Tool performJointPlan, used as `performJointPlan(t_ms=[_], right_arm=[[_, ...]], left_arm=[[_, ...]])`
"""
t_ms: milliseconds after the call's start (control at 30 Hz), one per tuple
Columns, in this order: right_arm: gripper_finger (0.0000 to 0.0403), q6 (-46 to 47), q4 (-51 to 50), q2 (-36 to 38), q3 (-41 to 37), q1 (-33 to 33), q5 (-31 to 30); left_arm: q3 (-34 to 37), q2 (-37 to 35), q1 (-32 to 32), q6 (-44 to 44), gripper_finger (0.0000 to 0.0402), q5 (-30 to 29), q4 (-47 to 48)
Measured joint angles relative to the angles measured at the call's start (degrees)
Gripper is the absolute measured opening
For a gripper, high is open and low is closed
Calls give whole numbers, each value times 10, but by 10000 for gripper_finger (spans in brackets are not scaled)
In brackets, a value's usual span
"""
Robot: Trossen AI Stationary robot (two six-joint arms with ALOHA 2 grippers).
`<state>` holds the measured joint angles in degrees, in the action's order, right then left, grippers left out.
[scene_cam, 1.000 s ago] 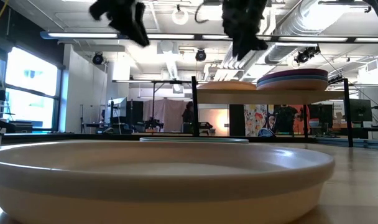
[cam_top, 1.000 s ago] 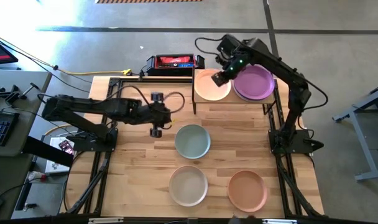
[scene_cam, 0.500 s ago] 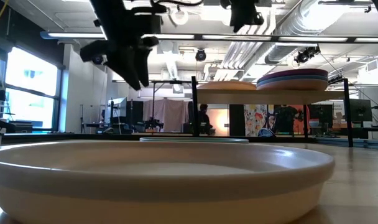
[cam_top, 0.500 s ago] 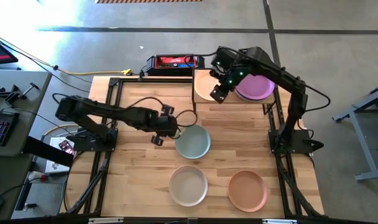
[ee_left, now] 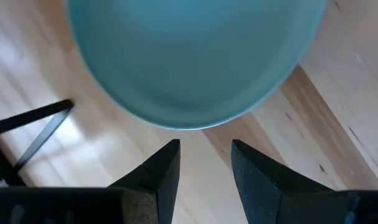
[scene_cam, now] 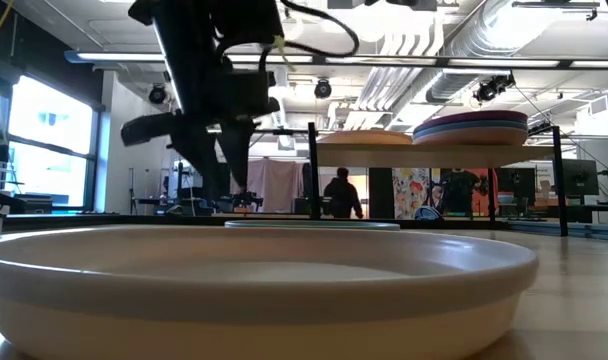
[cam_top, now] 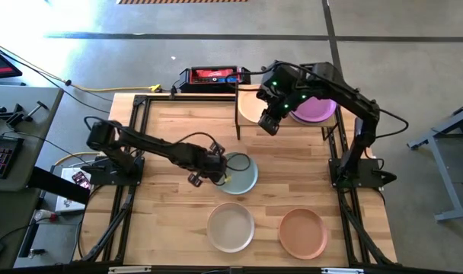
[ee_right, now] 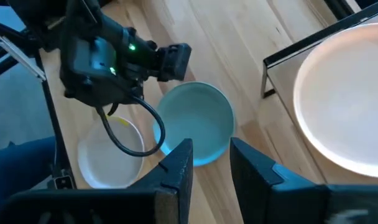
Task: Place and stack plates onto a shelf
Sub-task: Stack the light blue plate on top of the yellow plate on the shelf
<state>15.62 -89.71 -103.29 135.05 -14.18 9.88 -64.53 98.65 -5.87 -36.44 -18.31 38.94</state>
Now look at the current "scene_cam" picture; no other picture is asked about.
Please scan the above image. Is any black aluminium table frame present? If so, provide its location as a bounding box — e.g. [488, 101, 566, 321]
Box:
[0, 212, 608, 244]

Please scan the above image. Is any black ceiling spotlight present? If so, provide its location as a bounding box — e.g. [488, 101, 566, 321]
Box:
[148, 83, 168, 106]
[473, 73, 516, 104]
[313, 77, 333, 100]

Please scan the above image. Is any beige hanging curtain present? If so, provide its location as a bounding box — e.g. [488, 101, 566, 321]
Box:
[246, 158, 306, 214]

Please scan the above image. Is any person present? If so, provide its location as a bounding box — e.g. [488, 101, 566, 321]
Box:
[437, 168, 486, 217]
[323, 166, 365, 220]

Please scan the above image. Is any silver ventilation duct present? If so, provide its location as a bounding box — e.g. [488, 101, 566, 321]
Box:
[423, 0, 523, 104]

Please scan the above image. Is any beige plate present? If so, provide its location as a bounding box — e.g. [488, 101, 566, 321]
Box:
[0, 224, 540, 360]

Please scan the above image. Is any sage green plate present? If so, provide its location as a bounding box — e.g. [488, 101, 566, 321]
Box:
[224, 220, 401, 232]

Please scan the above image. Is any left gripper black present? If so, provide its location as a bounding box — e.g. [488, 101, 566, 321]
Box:
[121, 68, 282, 201]

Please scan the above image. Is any blue white round object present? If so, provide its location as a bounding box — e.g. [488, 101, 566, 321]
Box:
[414, 205, 443, 222]

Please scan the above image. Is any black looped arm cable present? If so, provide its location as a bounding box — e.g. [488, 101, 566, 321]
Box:
[277, 0, 362, 59]

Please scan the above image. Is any long ceiling light strip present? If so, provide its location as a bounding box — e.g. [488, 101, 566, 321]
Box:
[63, 49, 608, 71]

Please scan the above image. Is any wooden shelf with black legs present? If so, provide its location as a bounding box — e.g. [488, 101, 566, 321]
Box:
[307, 122, 569, 237]

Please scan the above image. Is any large window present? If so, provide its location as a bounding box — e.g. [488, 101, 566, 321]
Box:
[0, 74, 101, 211]

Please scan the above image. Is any blue plate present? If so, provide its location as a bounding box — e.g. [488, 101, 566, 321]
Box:
[413, 121, 529, 135]

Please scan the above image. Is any black partition panel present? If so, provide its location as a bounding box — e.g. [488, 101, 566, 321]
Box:
[367, 167, 395, 220]

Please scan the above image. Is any purple plate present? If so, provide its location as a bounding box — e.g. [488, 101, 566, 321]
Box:
[414, 110, 529, 126]

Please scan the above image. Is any floral patterned fabric panel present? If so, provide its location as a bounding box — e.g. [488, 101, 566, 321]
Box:
[392, 167, 432, 220]

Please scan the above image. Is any black monitor on stand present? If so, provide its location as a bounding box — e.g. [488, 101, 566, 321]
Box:
[562, 158, 601, 197]

